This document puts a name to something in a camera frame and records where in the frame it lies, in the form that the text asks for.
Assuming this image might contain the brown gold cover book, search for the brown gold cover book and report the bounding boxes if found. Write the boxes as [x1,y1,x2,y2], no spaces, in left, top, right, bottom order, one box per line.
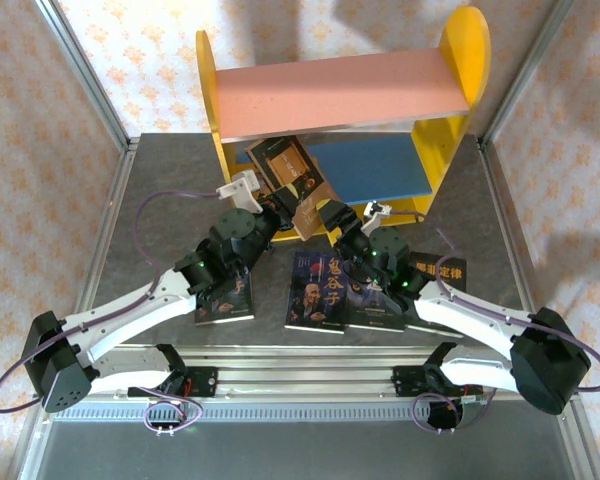
[244,134,339,241]

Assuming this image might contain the black antler cover book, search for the black antler cover book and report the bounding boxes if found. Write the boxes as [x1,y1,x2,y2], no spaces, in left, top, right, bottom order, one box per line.
[403,255,469,340]

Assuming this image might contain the dark blue old man book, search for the dark blue old man book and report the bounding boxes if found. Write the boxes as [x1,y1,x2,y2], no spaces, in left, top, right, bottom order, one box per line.
[283,250,352,335]
[194,272,257,326]

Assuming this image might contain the yellow pink blue shelf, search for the yellow pink blue shelf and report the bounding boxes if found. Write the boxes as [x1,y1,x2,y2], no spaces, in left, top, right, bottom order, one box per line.
[195,5,492,245]

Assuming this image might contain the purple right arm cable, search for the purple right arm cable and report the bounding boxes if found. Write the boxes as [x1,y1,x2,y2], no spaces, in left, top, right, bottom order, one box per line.
[389,209,600,391]

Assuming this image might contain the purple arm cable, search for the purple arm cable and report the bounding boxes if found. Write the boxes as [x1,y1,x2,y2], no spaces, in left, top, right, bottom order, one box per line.
[0,188,221,415]
[389,209,600,391]

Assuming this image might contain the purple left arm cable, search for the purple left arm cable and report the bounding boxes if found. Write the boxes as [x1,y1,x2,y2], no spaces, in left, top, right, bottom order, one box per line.
[0,188,221,415]

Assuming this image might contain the aluminium table side rail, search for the aluminium table side rail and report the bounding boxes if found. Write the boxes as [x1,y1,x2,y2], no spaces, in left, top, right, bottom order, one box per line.
[477,139,600,480]
[7,142,142,480]

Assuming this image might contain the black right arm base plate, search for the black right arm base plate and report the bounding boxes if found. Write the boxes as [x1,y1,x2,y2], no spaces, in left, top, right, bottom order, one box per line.
[392,364,481,400]

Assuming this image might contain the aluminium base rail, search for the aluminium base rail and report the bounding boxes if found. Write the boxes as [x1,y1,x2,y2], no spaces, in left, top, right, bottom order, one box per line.
[33,343,581,404]

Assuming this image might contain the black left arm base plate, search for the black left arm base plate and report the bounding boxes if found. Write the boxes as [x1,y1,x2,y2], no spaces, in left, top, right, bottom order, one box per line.
[128,365,218,400]

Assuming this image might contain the grey slotted cable duct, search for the grey slotted cable duct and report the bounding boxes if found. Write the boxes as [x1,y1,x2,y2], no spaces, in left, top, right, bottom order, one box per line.
[54,403,486,422]

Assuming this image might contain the short purple cable loop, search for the short purple cable loop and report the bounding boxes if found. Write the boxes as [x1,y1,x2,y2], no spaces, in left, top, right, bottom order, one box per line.
[412,392,496,435]
[143,397,205,436]

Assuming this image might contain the aluminium frame post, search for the aluminium frame post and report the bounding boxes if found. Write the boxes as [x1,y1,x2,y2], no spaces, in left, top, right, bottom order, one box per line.
[33,0,142,154]
[478,0,579,149]

